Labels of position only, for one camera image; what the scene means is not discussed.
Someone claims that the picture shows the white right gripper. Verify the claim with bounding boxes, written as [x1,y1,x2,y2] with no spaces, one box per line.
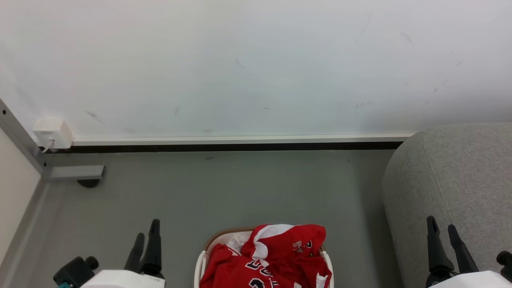
[425,216,512,288]

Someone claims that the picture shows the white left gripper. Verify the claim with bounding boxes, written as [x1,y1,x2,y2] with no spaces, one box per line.
[80,219,166,288]

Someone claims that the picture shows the red basketball jersey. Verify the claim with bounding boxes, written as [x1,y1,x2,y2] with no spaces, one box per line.
[199,224,332,288]

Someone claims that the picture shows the grey fabric sofa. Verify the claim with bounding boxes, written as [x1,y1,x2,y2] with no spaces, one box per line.
[382,123,512,288]

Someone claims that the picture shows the white plastic laundry basket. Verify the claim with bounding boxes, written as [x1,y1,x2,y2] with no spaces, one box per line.
[194,227,334,288]

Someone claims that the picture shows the grey metal foot bar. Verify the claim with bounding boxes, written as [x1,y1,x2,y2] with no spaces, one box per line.
[49,165,106,180]

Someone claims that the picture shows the beige partition panel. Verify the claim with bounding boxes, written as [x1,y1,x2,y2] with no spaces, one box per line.
[0,128,42,265]

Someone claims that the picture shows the white wall socket box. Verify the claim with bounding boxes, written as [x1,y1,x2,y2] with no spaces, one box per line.
[32,117,74,150]

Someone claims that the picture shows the grey metal partition frame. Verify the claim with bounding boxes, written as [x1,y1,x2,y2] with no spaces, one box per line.
[0,98,52,288]

